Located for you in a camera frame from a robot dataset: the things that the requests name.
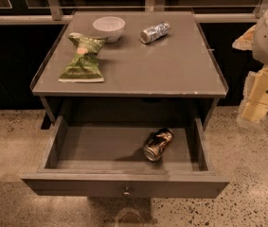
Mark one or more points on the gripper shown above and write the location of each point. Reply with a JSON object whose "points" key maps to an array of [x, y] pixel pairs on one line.
{"points": [[256, 85]]}

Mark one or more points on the orange soda can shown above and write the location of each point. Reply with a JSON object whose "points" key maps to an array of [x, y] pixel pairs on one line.
{"points": [[157, 144]]}

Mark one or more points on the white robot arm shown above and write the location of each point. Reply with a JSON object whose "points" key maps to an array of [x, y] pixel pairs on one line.
{"points": [[259, 50]]}

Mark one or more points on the silver blue can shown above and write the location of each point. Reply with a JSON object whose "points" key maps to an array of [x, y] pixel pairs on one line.
{"points": [[153, 33]]}

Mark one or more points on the grey open top drawer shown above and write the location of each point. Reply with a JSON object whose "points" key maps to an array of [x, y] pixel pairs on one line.
{"points": [[99, 158]]}

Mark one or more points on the metal drawer knob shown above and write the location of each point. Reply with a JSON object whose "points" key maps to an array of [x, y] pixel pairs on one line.
{"points": [[126, 192]]}

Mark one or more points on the white bowl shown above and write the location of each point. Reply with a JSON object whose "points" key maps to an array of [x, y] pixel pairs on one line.
{"points": [[110, 27]]}

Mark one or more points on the green chip bag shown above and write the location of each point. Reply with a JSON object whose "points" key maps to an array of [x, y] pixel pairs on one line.
{"points": [[84, 66]]}

